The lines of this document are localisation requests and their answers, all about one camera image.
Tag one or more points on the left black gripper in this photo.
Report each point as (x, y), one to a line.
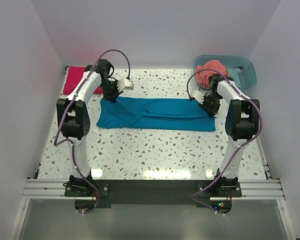
(113, 97)

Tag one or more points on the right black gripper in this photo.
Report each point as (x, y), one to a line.
(211, 111)

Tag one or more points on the blue t shirt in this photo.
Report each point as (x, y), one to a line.
(154, 113)

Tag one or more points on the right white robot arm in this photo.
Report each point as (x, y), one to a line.
(242, 126)

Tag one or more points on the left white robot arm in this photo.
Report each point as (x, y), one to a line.
(74, 122)

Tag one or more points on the salmon t shirt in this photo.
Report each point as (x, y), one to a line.
(207, 70)

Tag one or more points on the folded red t shirt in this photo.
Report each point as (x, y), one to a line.
(73, 78)

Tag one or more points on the teal plastic bin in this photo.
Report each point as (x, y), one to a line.
(240, 69)

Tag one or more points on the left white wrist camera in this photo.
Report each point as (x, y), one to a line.
(125, 84)

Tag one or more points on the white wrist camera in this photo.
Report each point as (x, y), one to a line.
(125, 84)
(198, 96)

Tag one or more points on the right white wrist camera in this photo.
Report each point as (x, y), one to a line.
(198, 96)

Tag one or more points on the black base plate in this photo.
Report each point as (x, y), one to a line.
(98, 193)

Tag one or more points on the aluminium rail frame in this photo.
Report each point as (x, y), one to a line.
(252, 190)

